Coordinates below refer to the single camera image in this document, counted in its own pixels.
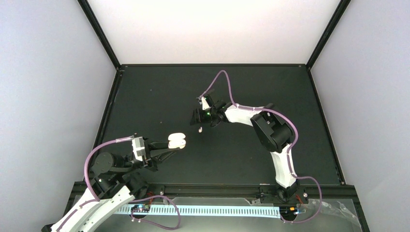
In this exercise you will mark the black frame post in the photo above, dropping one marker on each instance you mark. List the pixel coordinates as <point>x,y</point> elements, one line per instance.
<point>330,27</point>
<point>89,13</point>

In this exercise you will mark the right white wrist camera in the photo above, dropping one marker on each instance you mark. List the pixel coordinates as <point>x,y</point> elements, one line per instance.
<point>204,103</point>

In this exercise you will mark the black aluminium front rail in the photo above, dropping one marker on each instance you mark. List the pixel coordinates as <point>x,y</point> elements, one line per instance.
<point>230,190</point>

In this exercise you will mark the left small circuit board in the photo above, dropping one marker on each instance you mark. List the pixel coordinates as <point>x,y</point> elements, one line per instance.
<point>140,208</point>

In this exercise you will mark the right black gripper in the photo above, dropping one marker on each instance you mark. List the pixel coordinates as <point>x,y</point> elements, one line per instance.
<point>198,118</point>

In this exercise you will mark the white slotted cable duct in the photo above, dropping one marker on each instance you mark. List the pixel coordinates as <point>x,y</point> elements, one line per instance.
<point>206,210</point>

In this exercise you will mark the right black frame post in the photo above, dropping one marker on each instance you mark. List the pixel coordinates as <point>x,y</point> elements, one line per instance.
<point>330,27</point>

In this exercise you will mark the left black frame post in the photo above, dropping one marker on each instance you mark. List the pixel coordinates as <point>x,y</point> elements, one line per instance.
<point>89,13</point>

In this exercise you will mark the right small circuit board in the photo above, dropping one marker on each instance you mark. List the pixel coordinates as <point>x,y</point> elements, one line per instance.
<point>289,210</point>

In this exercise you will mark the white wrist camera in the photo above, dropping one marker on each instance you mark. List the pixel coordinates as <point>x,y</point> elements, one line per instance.
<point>138,148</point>
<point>204,103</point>

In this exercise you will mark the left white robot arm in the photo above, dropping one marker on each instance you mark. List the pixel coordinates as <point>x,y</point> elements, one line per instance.
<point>113,181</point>

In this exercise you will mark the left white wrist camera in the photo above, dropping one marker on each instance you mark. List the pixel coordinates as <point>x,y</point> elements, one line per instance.
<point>138,148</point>

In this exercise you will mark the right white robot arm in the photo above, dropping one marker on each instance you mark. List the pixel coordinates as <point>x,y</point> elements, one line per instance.
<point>273,131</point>

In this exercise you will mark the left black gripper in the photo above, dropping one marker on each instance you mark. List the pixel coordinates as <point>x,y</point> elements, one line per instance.
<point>150,154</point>

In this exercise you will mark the small circuit board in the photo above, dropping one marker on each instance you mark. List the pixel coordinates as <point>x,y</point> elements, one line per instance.
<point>289,210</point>
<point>140,208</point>

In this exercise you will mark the square white earbud case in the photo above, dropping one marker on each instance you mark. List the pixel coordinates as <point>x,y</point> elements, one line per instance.
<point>176,140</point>

